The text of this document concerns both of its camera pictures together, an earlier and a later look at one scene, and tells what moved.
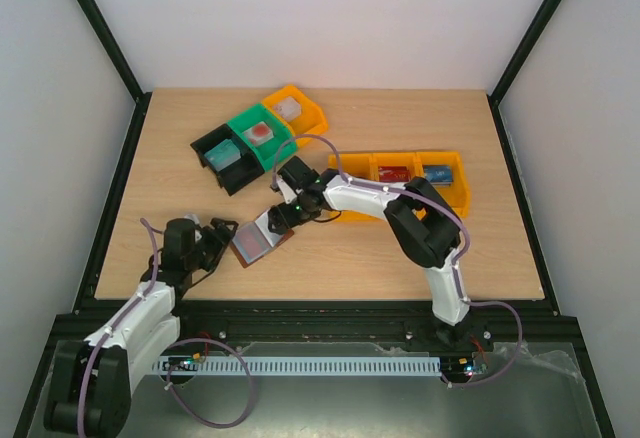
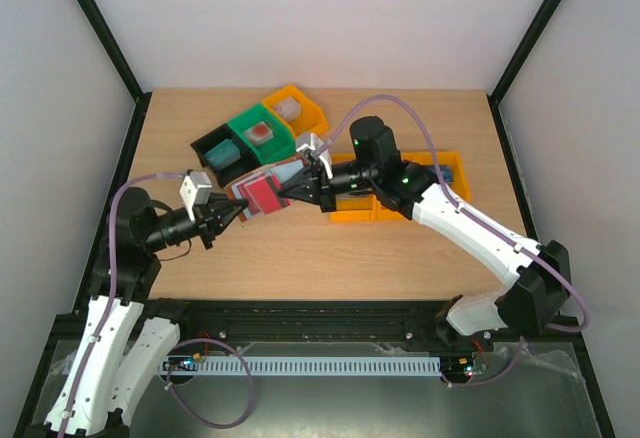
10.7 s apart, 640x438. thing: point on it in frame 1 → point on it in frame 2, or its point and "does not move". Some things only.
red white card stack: x=258 y=134 does not move
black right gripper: x=279 y=219 → x=325 y=187
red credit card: x=250 y=242 → x=261 y=194
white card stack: x=288 y=109 does not move
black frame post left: x=109 y=41 does not move
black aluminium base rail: x=336 y=321 does not move
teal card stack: x=223 y=154 does not move
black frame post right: x=547 y=9 does not move
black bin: x=237 y=174 does not move
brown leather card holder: x=253 y=239 → x=261 y=187
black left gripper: x=220 y=243 → x=209 y=219
